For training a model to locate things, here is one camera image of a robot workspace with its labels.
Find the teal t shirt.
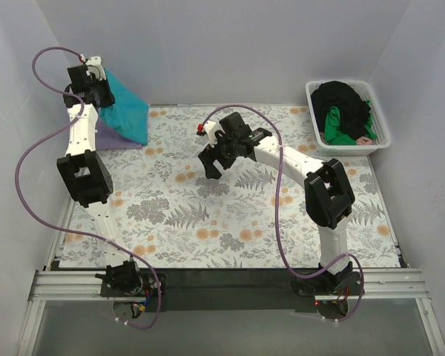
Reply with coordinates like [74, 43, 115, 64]
[99, 70, 149, 147]

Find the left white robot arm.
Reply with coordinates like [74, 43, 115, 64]
[56, 56, 143, 297]

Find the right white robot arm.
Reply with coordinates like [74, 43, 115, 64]
[197, 112, 355, 295]

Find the floral table cloth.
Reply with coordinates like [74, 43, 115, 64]
[59, 105, 400, 269]

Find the folded purple t shirt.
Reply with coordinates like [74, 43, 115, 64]
[96, 119, 142, 151]

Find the green t shirt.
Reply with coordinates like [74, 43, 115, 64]
[323, 100, 377, 145]

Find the black t shirt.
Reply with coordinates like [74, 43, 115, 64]
[310, 81, 364, 133]

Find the pink garment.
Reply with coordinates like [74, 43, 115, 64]
[356, 136, 373, 145]

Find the white laundry basket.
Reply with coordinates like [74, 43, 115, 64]
[306, 79, 391, 156]

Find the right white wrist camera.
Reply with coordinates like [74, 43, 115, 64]
[197, 120, 223, 147]

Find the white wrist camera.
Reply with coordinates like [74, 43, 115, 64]
[197, 120, 223, 147]
[85, 56, 107, 81]

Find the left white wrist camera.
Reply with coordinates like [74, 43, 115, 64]
[85, 56, 107, 81]

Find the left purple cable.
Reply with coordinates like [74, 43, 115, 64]
[14, 46, 163, 330]

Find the purple cable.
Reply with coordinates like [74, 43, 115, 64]
[14, 46, 163, 330]
[199, 105, 365, 323]

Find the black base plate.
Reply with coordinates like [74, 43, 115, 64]
[95, 263, 363, 316]

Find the aluminium frame rail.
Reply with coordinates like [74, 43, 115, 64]
[18, 268, 445, 355]

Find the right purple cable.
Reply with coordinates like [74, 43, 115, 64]
[199, 105, 365, 323]

